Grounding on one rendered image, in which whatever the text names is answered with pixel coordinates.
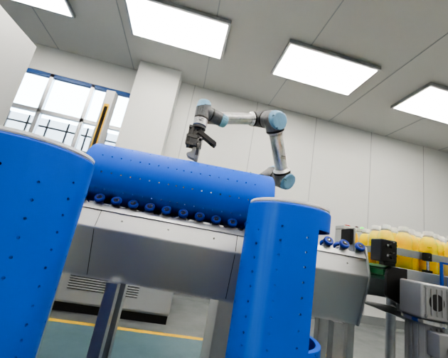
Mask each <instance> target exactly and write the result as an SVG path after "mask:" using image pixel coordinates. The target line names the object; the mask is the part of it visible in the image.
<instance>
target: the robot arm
mask: <svg viewBox="0 0 448 358"><path fill-rule="evenodd" d="M207 124H214V125H217V126H220V127H222V128H223V127H225V126H226V125H227V124H247V125H249V126H256V127H260V128H264V129H266V133H267V134H268V135H269V136H270V143H271V148H272V156H273V160H274V166H270V167H269V168H267V169H266V170H264V171H263V172H261V173H260V174H259V175H266V176H270V177H273V179H274V183H275V186H276V187H278V188H281V189H284V190H288V189H290V188H291V187H292V186H293V185H294V183H295V176H294V175H293V174H291V170H290V168H289V167H287V157H286V153H285V147H284V139H283V132H284V128H285V126H286V124H287V117H286V115H285V114H284V112H281V111H278V110H264V111H258V112H250V113H242V112H219V111H218V110H216V109H214V108H212V107H211V102H210V101H209V100H207V99H200V100H198V103H197V106H196V113H195V116H194V120H193V125H191V124H190V125H189V130H188V133H187V134H186V141H185V144H186V148H192V151H189V152H187V154H186V155H187V158H189V159H191V160H192V161H193V162H198V157H199V153H200V150H201V146H202V143H203V140H204V141H205V142H206V143H208V144H209V145H210V146H212V147H213V148H215V147H216V141H215V140H213V139H212V138H211V137H210V136H209V135H207V134H206V133H205V131H206V127H207Z"/></svg>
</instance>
